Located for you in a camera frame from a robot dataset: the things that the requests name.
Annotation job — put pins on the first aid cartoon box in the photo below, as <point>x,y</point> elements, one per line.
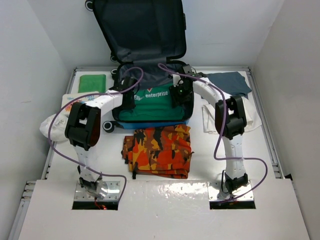
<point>85,97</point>

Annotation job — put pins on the green folded towel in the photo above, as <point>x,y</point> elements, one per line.
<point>92,83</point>

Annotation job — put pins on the white cloth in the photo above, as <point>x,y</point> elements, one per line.
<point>252,118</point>

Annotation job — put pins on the white bag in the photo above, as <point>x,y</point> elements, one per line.
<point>58,128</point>

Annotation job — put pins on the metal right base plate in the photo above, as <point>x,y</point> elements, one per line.
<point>241,194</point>

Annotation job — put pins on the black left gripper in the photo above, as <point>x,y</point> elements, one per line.
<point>130,104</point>

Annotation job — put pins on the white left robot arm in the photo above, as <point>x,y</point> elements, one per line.
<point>83,130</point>

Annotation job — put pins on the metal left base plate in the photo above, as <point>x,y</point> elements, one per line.
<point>106,191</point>

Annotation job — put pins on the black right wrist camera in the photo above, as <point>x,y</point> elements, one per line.
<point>190,71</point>

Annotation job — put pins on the metal base plate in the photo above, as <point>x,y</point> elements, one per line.
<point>106,191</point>
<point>241,194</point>

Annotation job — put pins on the grey blue shirt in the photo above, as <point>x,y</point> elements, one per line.
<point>232,83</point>

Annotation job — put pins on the green enterprise shirt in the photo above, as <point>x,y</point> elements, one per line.
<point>153,104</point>

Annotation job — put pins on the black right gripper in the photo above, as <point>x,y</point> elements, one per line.
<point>178,99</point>

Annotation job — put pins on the dark blue open suitcase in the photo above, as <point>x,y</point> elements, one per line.
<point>146,38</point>

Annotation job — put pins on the orange camouflage garment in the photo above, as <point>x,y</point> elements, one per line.
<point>161,151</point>

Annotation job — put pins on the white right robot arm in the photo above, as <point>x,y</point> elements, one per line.
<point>229,121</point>

